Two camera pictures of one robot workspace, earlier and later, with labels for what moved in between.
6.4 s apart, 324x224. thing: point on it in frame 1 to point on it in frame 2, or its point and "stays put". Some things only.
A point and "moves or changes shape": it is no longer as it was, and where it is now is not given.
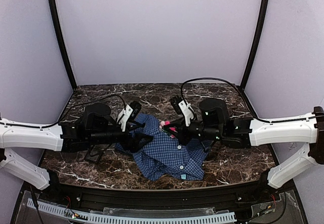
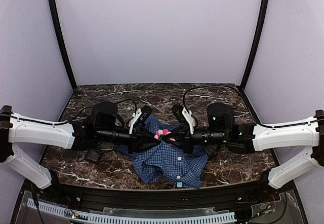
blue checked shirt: [165, 157] moves or changes shape
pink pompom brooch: [163, 123] to [160, 133]
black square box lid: [92, 155] stays put
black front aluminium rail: [159, 199] stays put
